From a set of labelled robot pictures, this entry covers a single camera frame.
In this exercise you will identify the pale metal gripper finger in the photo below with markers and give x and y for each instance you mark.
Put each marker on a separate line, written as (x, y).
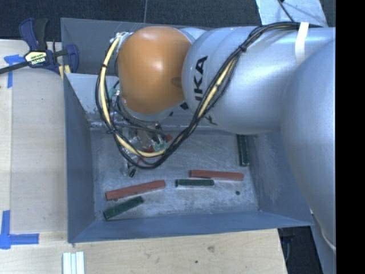
(125, 160)
(132, 172)

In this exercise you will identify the grey metal bin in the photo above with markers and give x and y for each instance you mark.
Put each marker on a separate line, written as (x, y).
(182, 204)

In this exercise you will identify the pale wood board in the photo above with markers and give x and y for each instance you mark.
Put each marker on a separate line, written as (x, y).
(37, 153)

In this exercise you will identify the red-brown flat block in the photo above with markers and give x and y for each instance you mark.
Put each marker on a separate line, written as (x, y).
(216, 175)
(134, 190)

